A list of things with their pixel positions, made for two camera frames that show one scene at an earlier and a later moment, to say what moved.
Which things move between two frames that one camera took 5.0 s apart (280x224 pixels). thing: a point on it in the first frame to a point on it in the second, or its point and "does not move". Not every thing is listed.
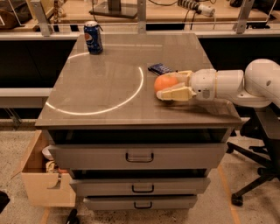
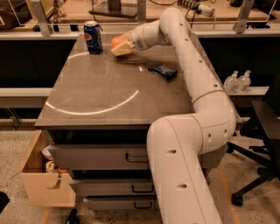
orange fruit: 164,80 to 117,39
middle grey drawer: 137,186 does not move
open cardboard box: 37,182 does not move
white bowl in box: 46,153 does not move
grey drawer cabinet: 126,148 does not move
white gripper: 204,82 to 136,39
